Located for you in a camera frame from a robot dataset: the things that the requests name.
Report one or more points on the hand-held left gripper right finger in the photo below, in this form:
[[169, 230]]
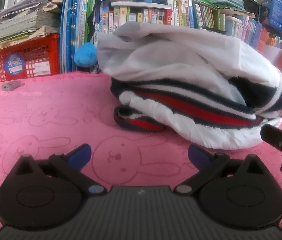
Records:
[[197, 156]]

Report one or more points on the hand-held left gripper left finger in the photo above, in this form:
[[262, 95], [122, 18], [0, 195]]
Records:
[[80, 155]]

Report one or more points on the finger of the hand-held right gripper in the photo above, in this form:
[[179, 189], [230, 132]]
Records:
[[277, 138]]

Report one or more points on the white and navy jacket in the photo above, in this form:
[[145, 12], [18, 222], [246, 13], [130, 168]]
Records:
[[168, 55]]

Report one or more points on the pink rabbit print blanket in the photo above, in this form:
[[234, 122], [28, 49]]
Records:
[[43, 120]]

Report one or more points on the small grey toy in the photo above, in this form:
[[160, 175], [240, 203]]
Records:
[[12, 85]]

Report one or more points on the blue plush ball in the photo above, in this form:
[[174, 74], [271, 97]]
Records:
[[85, 55]]

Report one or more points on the red plastic crate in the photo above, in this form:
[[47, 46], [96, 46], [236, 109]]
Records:
[[43, 52]]

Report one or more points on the row of standing books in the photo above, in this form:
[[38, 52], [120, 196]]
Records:
[[75, 30]]

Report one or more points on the blue cardboard box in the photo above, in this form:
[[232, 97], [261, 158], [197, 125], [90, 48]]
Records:
[[277, 12]]

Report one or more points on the stack of paper workbooks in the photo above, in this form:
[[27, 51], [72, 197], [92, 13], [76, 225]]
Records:
[[18, 25]]

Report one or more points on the white book shelf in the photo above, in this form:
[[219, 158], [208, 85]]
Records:
[[136, 3]]

